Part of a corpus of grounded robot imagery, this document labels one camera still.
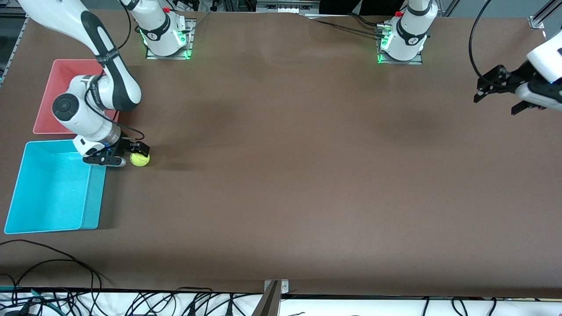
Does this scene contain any pink plastic bin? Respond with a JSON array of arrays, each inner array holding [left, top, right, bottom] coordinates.
[[33, 59, 120, 135]]

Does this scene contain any blue plastic bin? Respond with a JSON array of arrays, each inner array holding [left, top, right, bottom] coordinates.
[[4, 140, 107, 235]]

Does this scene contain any dark clothed person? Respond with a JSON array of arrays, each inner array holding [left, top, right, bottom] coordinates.
[[318, 0, 405, 16]]

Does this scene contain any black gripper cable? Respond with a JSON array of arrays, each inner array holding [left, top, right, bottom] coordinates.
[[84, 75, 146, 142]]

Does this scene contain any black looping cable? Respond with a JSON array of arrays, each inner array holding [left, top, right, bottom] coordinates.
[[468, 0, 494, 79], [115, 0, 133, 50]]

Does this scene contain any aluminium frame profile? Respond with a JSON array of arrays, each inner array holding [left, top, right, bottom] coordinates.
[[532, 0, 562, 20]]

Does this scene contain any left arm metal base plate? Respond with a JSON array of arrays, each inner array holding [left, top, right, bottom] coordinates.
[[377, 22, 424, 65]]

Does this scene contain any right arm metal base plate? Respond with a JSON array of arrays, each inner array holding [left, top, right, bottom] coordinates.
[[145, 18, 196, 60]]

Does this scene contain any thin black cable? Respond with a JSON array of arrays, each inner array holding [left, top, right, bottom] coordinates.
[[0, 239, 115, 287], [10, 259, 96, 291]]

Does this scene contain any black base cable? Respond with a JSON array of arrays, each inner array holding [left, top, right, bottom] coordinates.
[[313, 19, 383, 37], [349, 12, 380, 27]]

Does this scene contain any teal cable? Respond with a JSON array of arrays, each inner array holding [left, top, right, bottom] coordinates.
[[30, 289, 60, 315]]

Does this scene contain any small metal bracket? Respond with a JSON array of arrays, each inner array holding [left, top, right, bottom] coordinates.
[[264, 279, 290, 294]]

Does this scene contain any aluminium profile post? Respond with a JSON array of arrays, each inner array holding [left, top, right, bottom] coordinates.
[[251, 281, 281, 316]]

